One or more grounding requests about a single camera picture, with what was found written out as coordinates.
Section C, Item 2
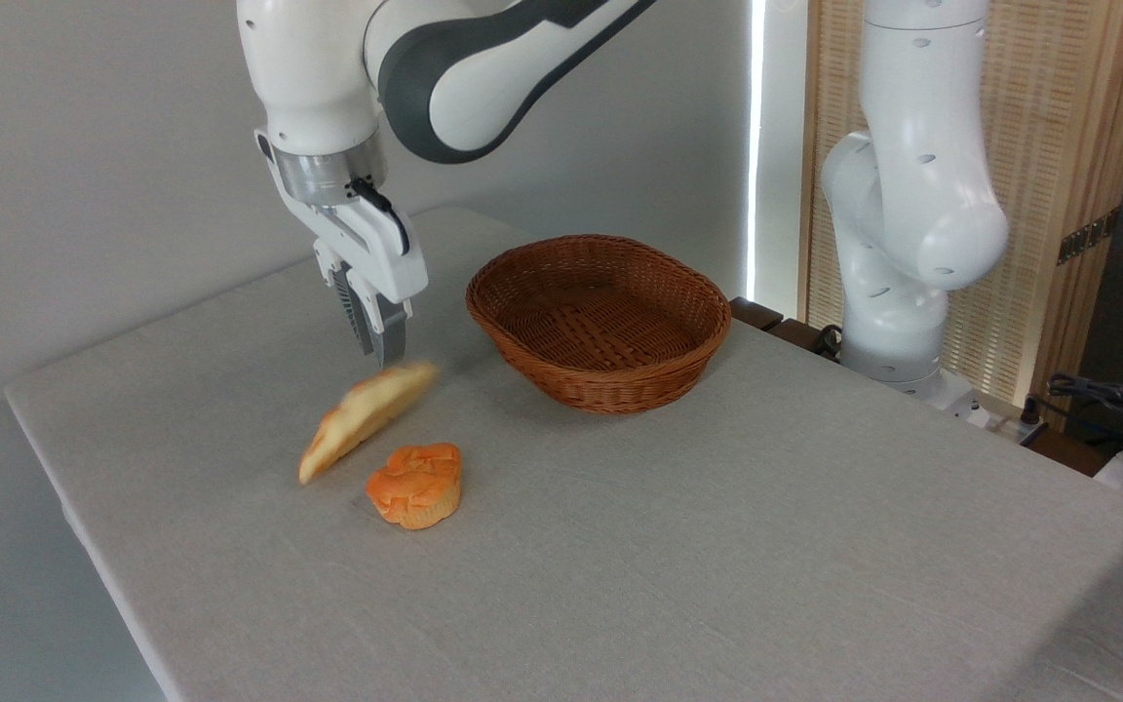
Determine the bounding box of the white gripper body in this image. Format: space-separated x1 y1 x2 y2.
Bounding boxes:
274 168 429 305

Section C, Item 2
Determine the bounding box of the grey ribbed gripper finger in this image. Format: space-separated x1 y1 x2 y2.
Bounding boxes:
372 295 413 371
314 244 376 357

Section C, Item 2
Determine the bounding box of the long braided bread loaf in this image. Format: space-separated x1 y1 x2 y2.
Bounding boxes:
298 362 442 487

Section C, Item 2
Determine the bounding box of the round orange bread bun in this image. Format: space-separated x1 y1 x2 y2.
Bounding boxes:
366 443 463 530

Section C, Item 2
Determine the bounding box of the brown wicker basket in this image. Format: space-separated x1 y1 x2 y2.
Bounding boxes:
466 234 732 417

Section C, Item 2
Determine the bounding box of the grey tablecloth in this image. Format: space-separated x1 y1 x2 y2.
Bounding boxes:
4 207 1123 702

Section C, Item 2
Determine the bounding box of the dark metal screen hinge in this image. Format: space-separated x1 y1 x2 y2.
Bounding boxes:
1057 208 1123 266

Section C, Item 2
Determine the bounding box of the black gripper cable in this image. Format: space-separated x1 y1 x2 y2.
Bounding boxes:
347 177 412 257

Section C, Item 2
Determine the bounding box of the black cable bundle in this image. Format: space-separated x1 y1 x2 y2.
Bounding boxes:
1020 370 1123 464

